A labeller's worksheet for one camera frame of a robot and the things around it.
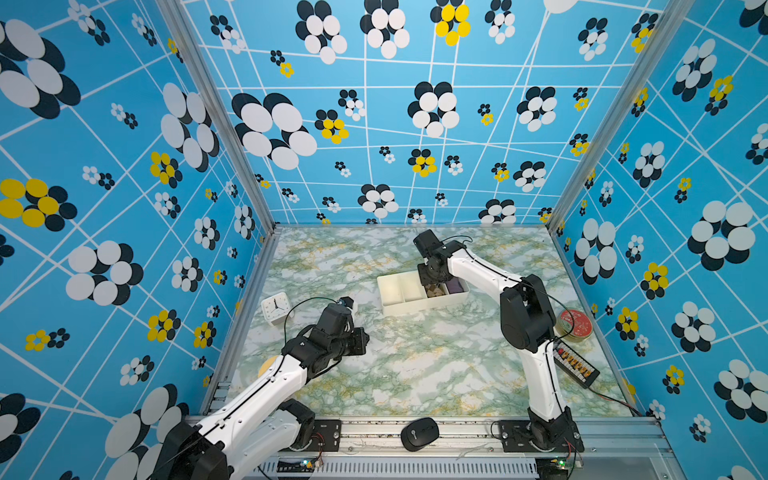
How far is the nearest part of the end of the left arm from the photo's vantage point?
1.91ft

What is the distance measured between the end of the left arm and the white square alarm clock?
315 mm

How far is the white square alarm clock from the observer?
3.08 ft

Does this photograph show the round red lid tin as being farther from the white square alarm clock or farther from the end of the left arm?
the white square alarm clock
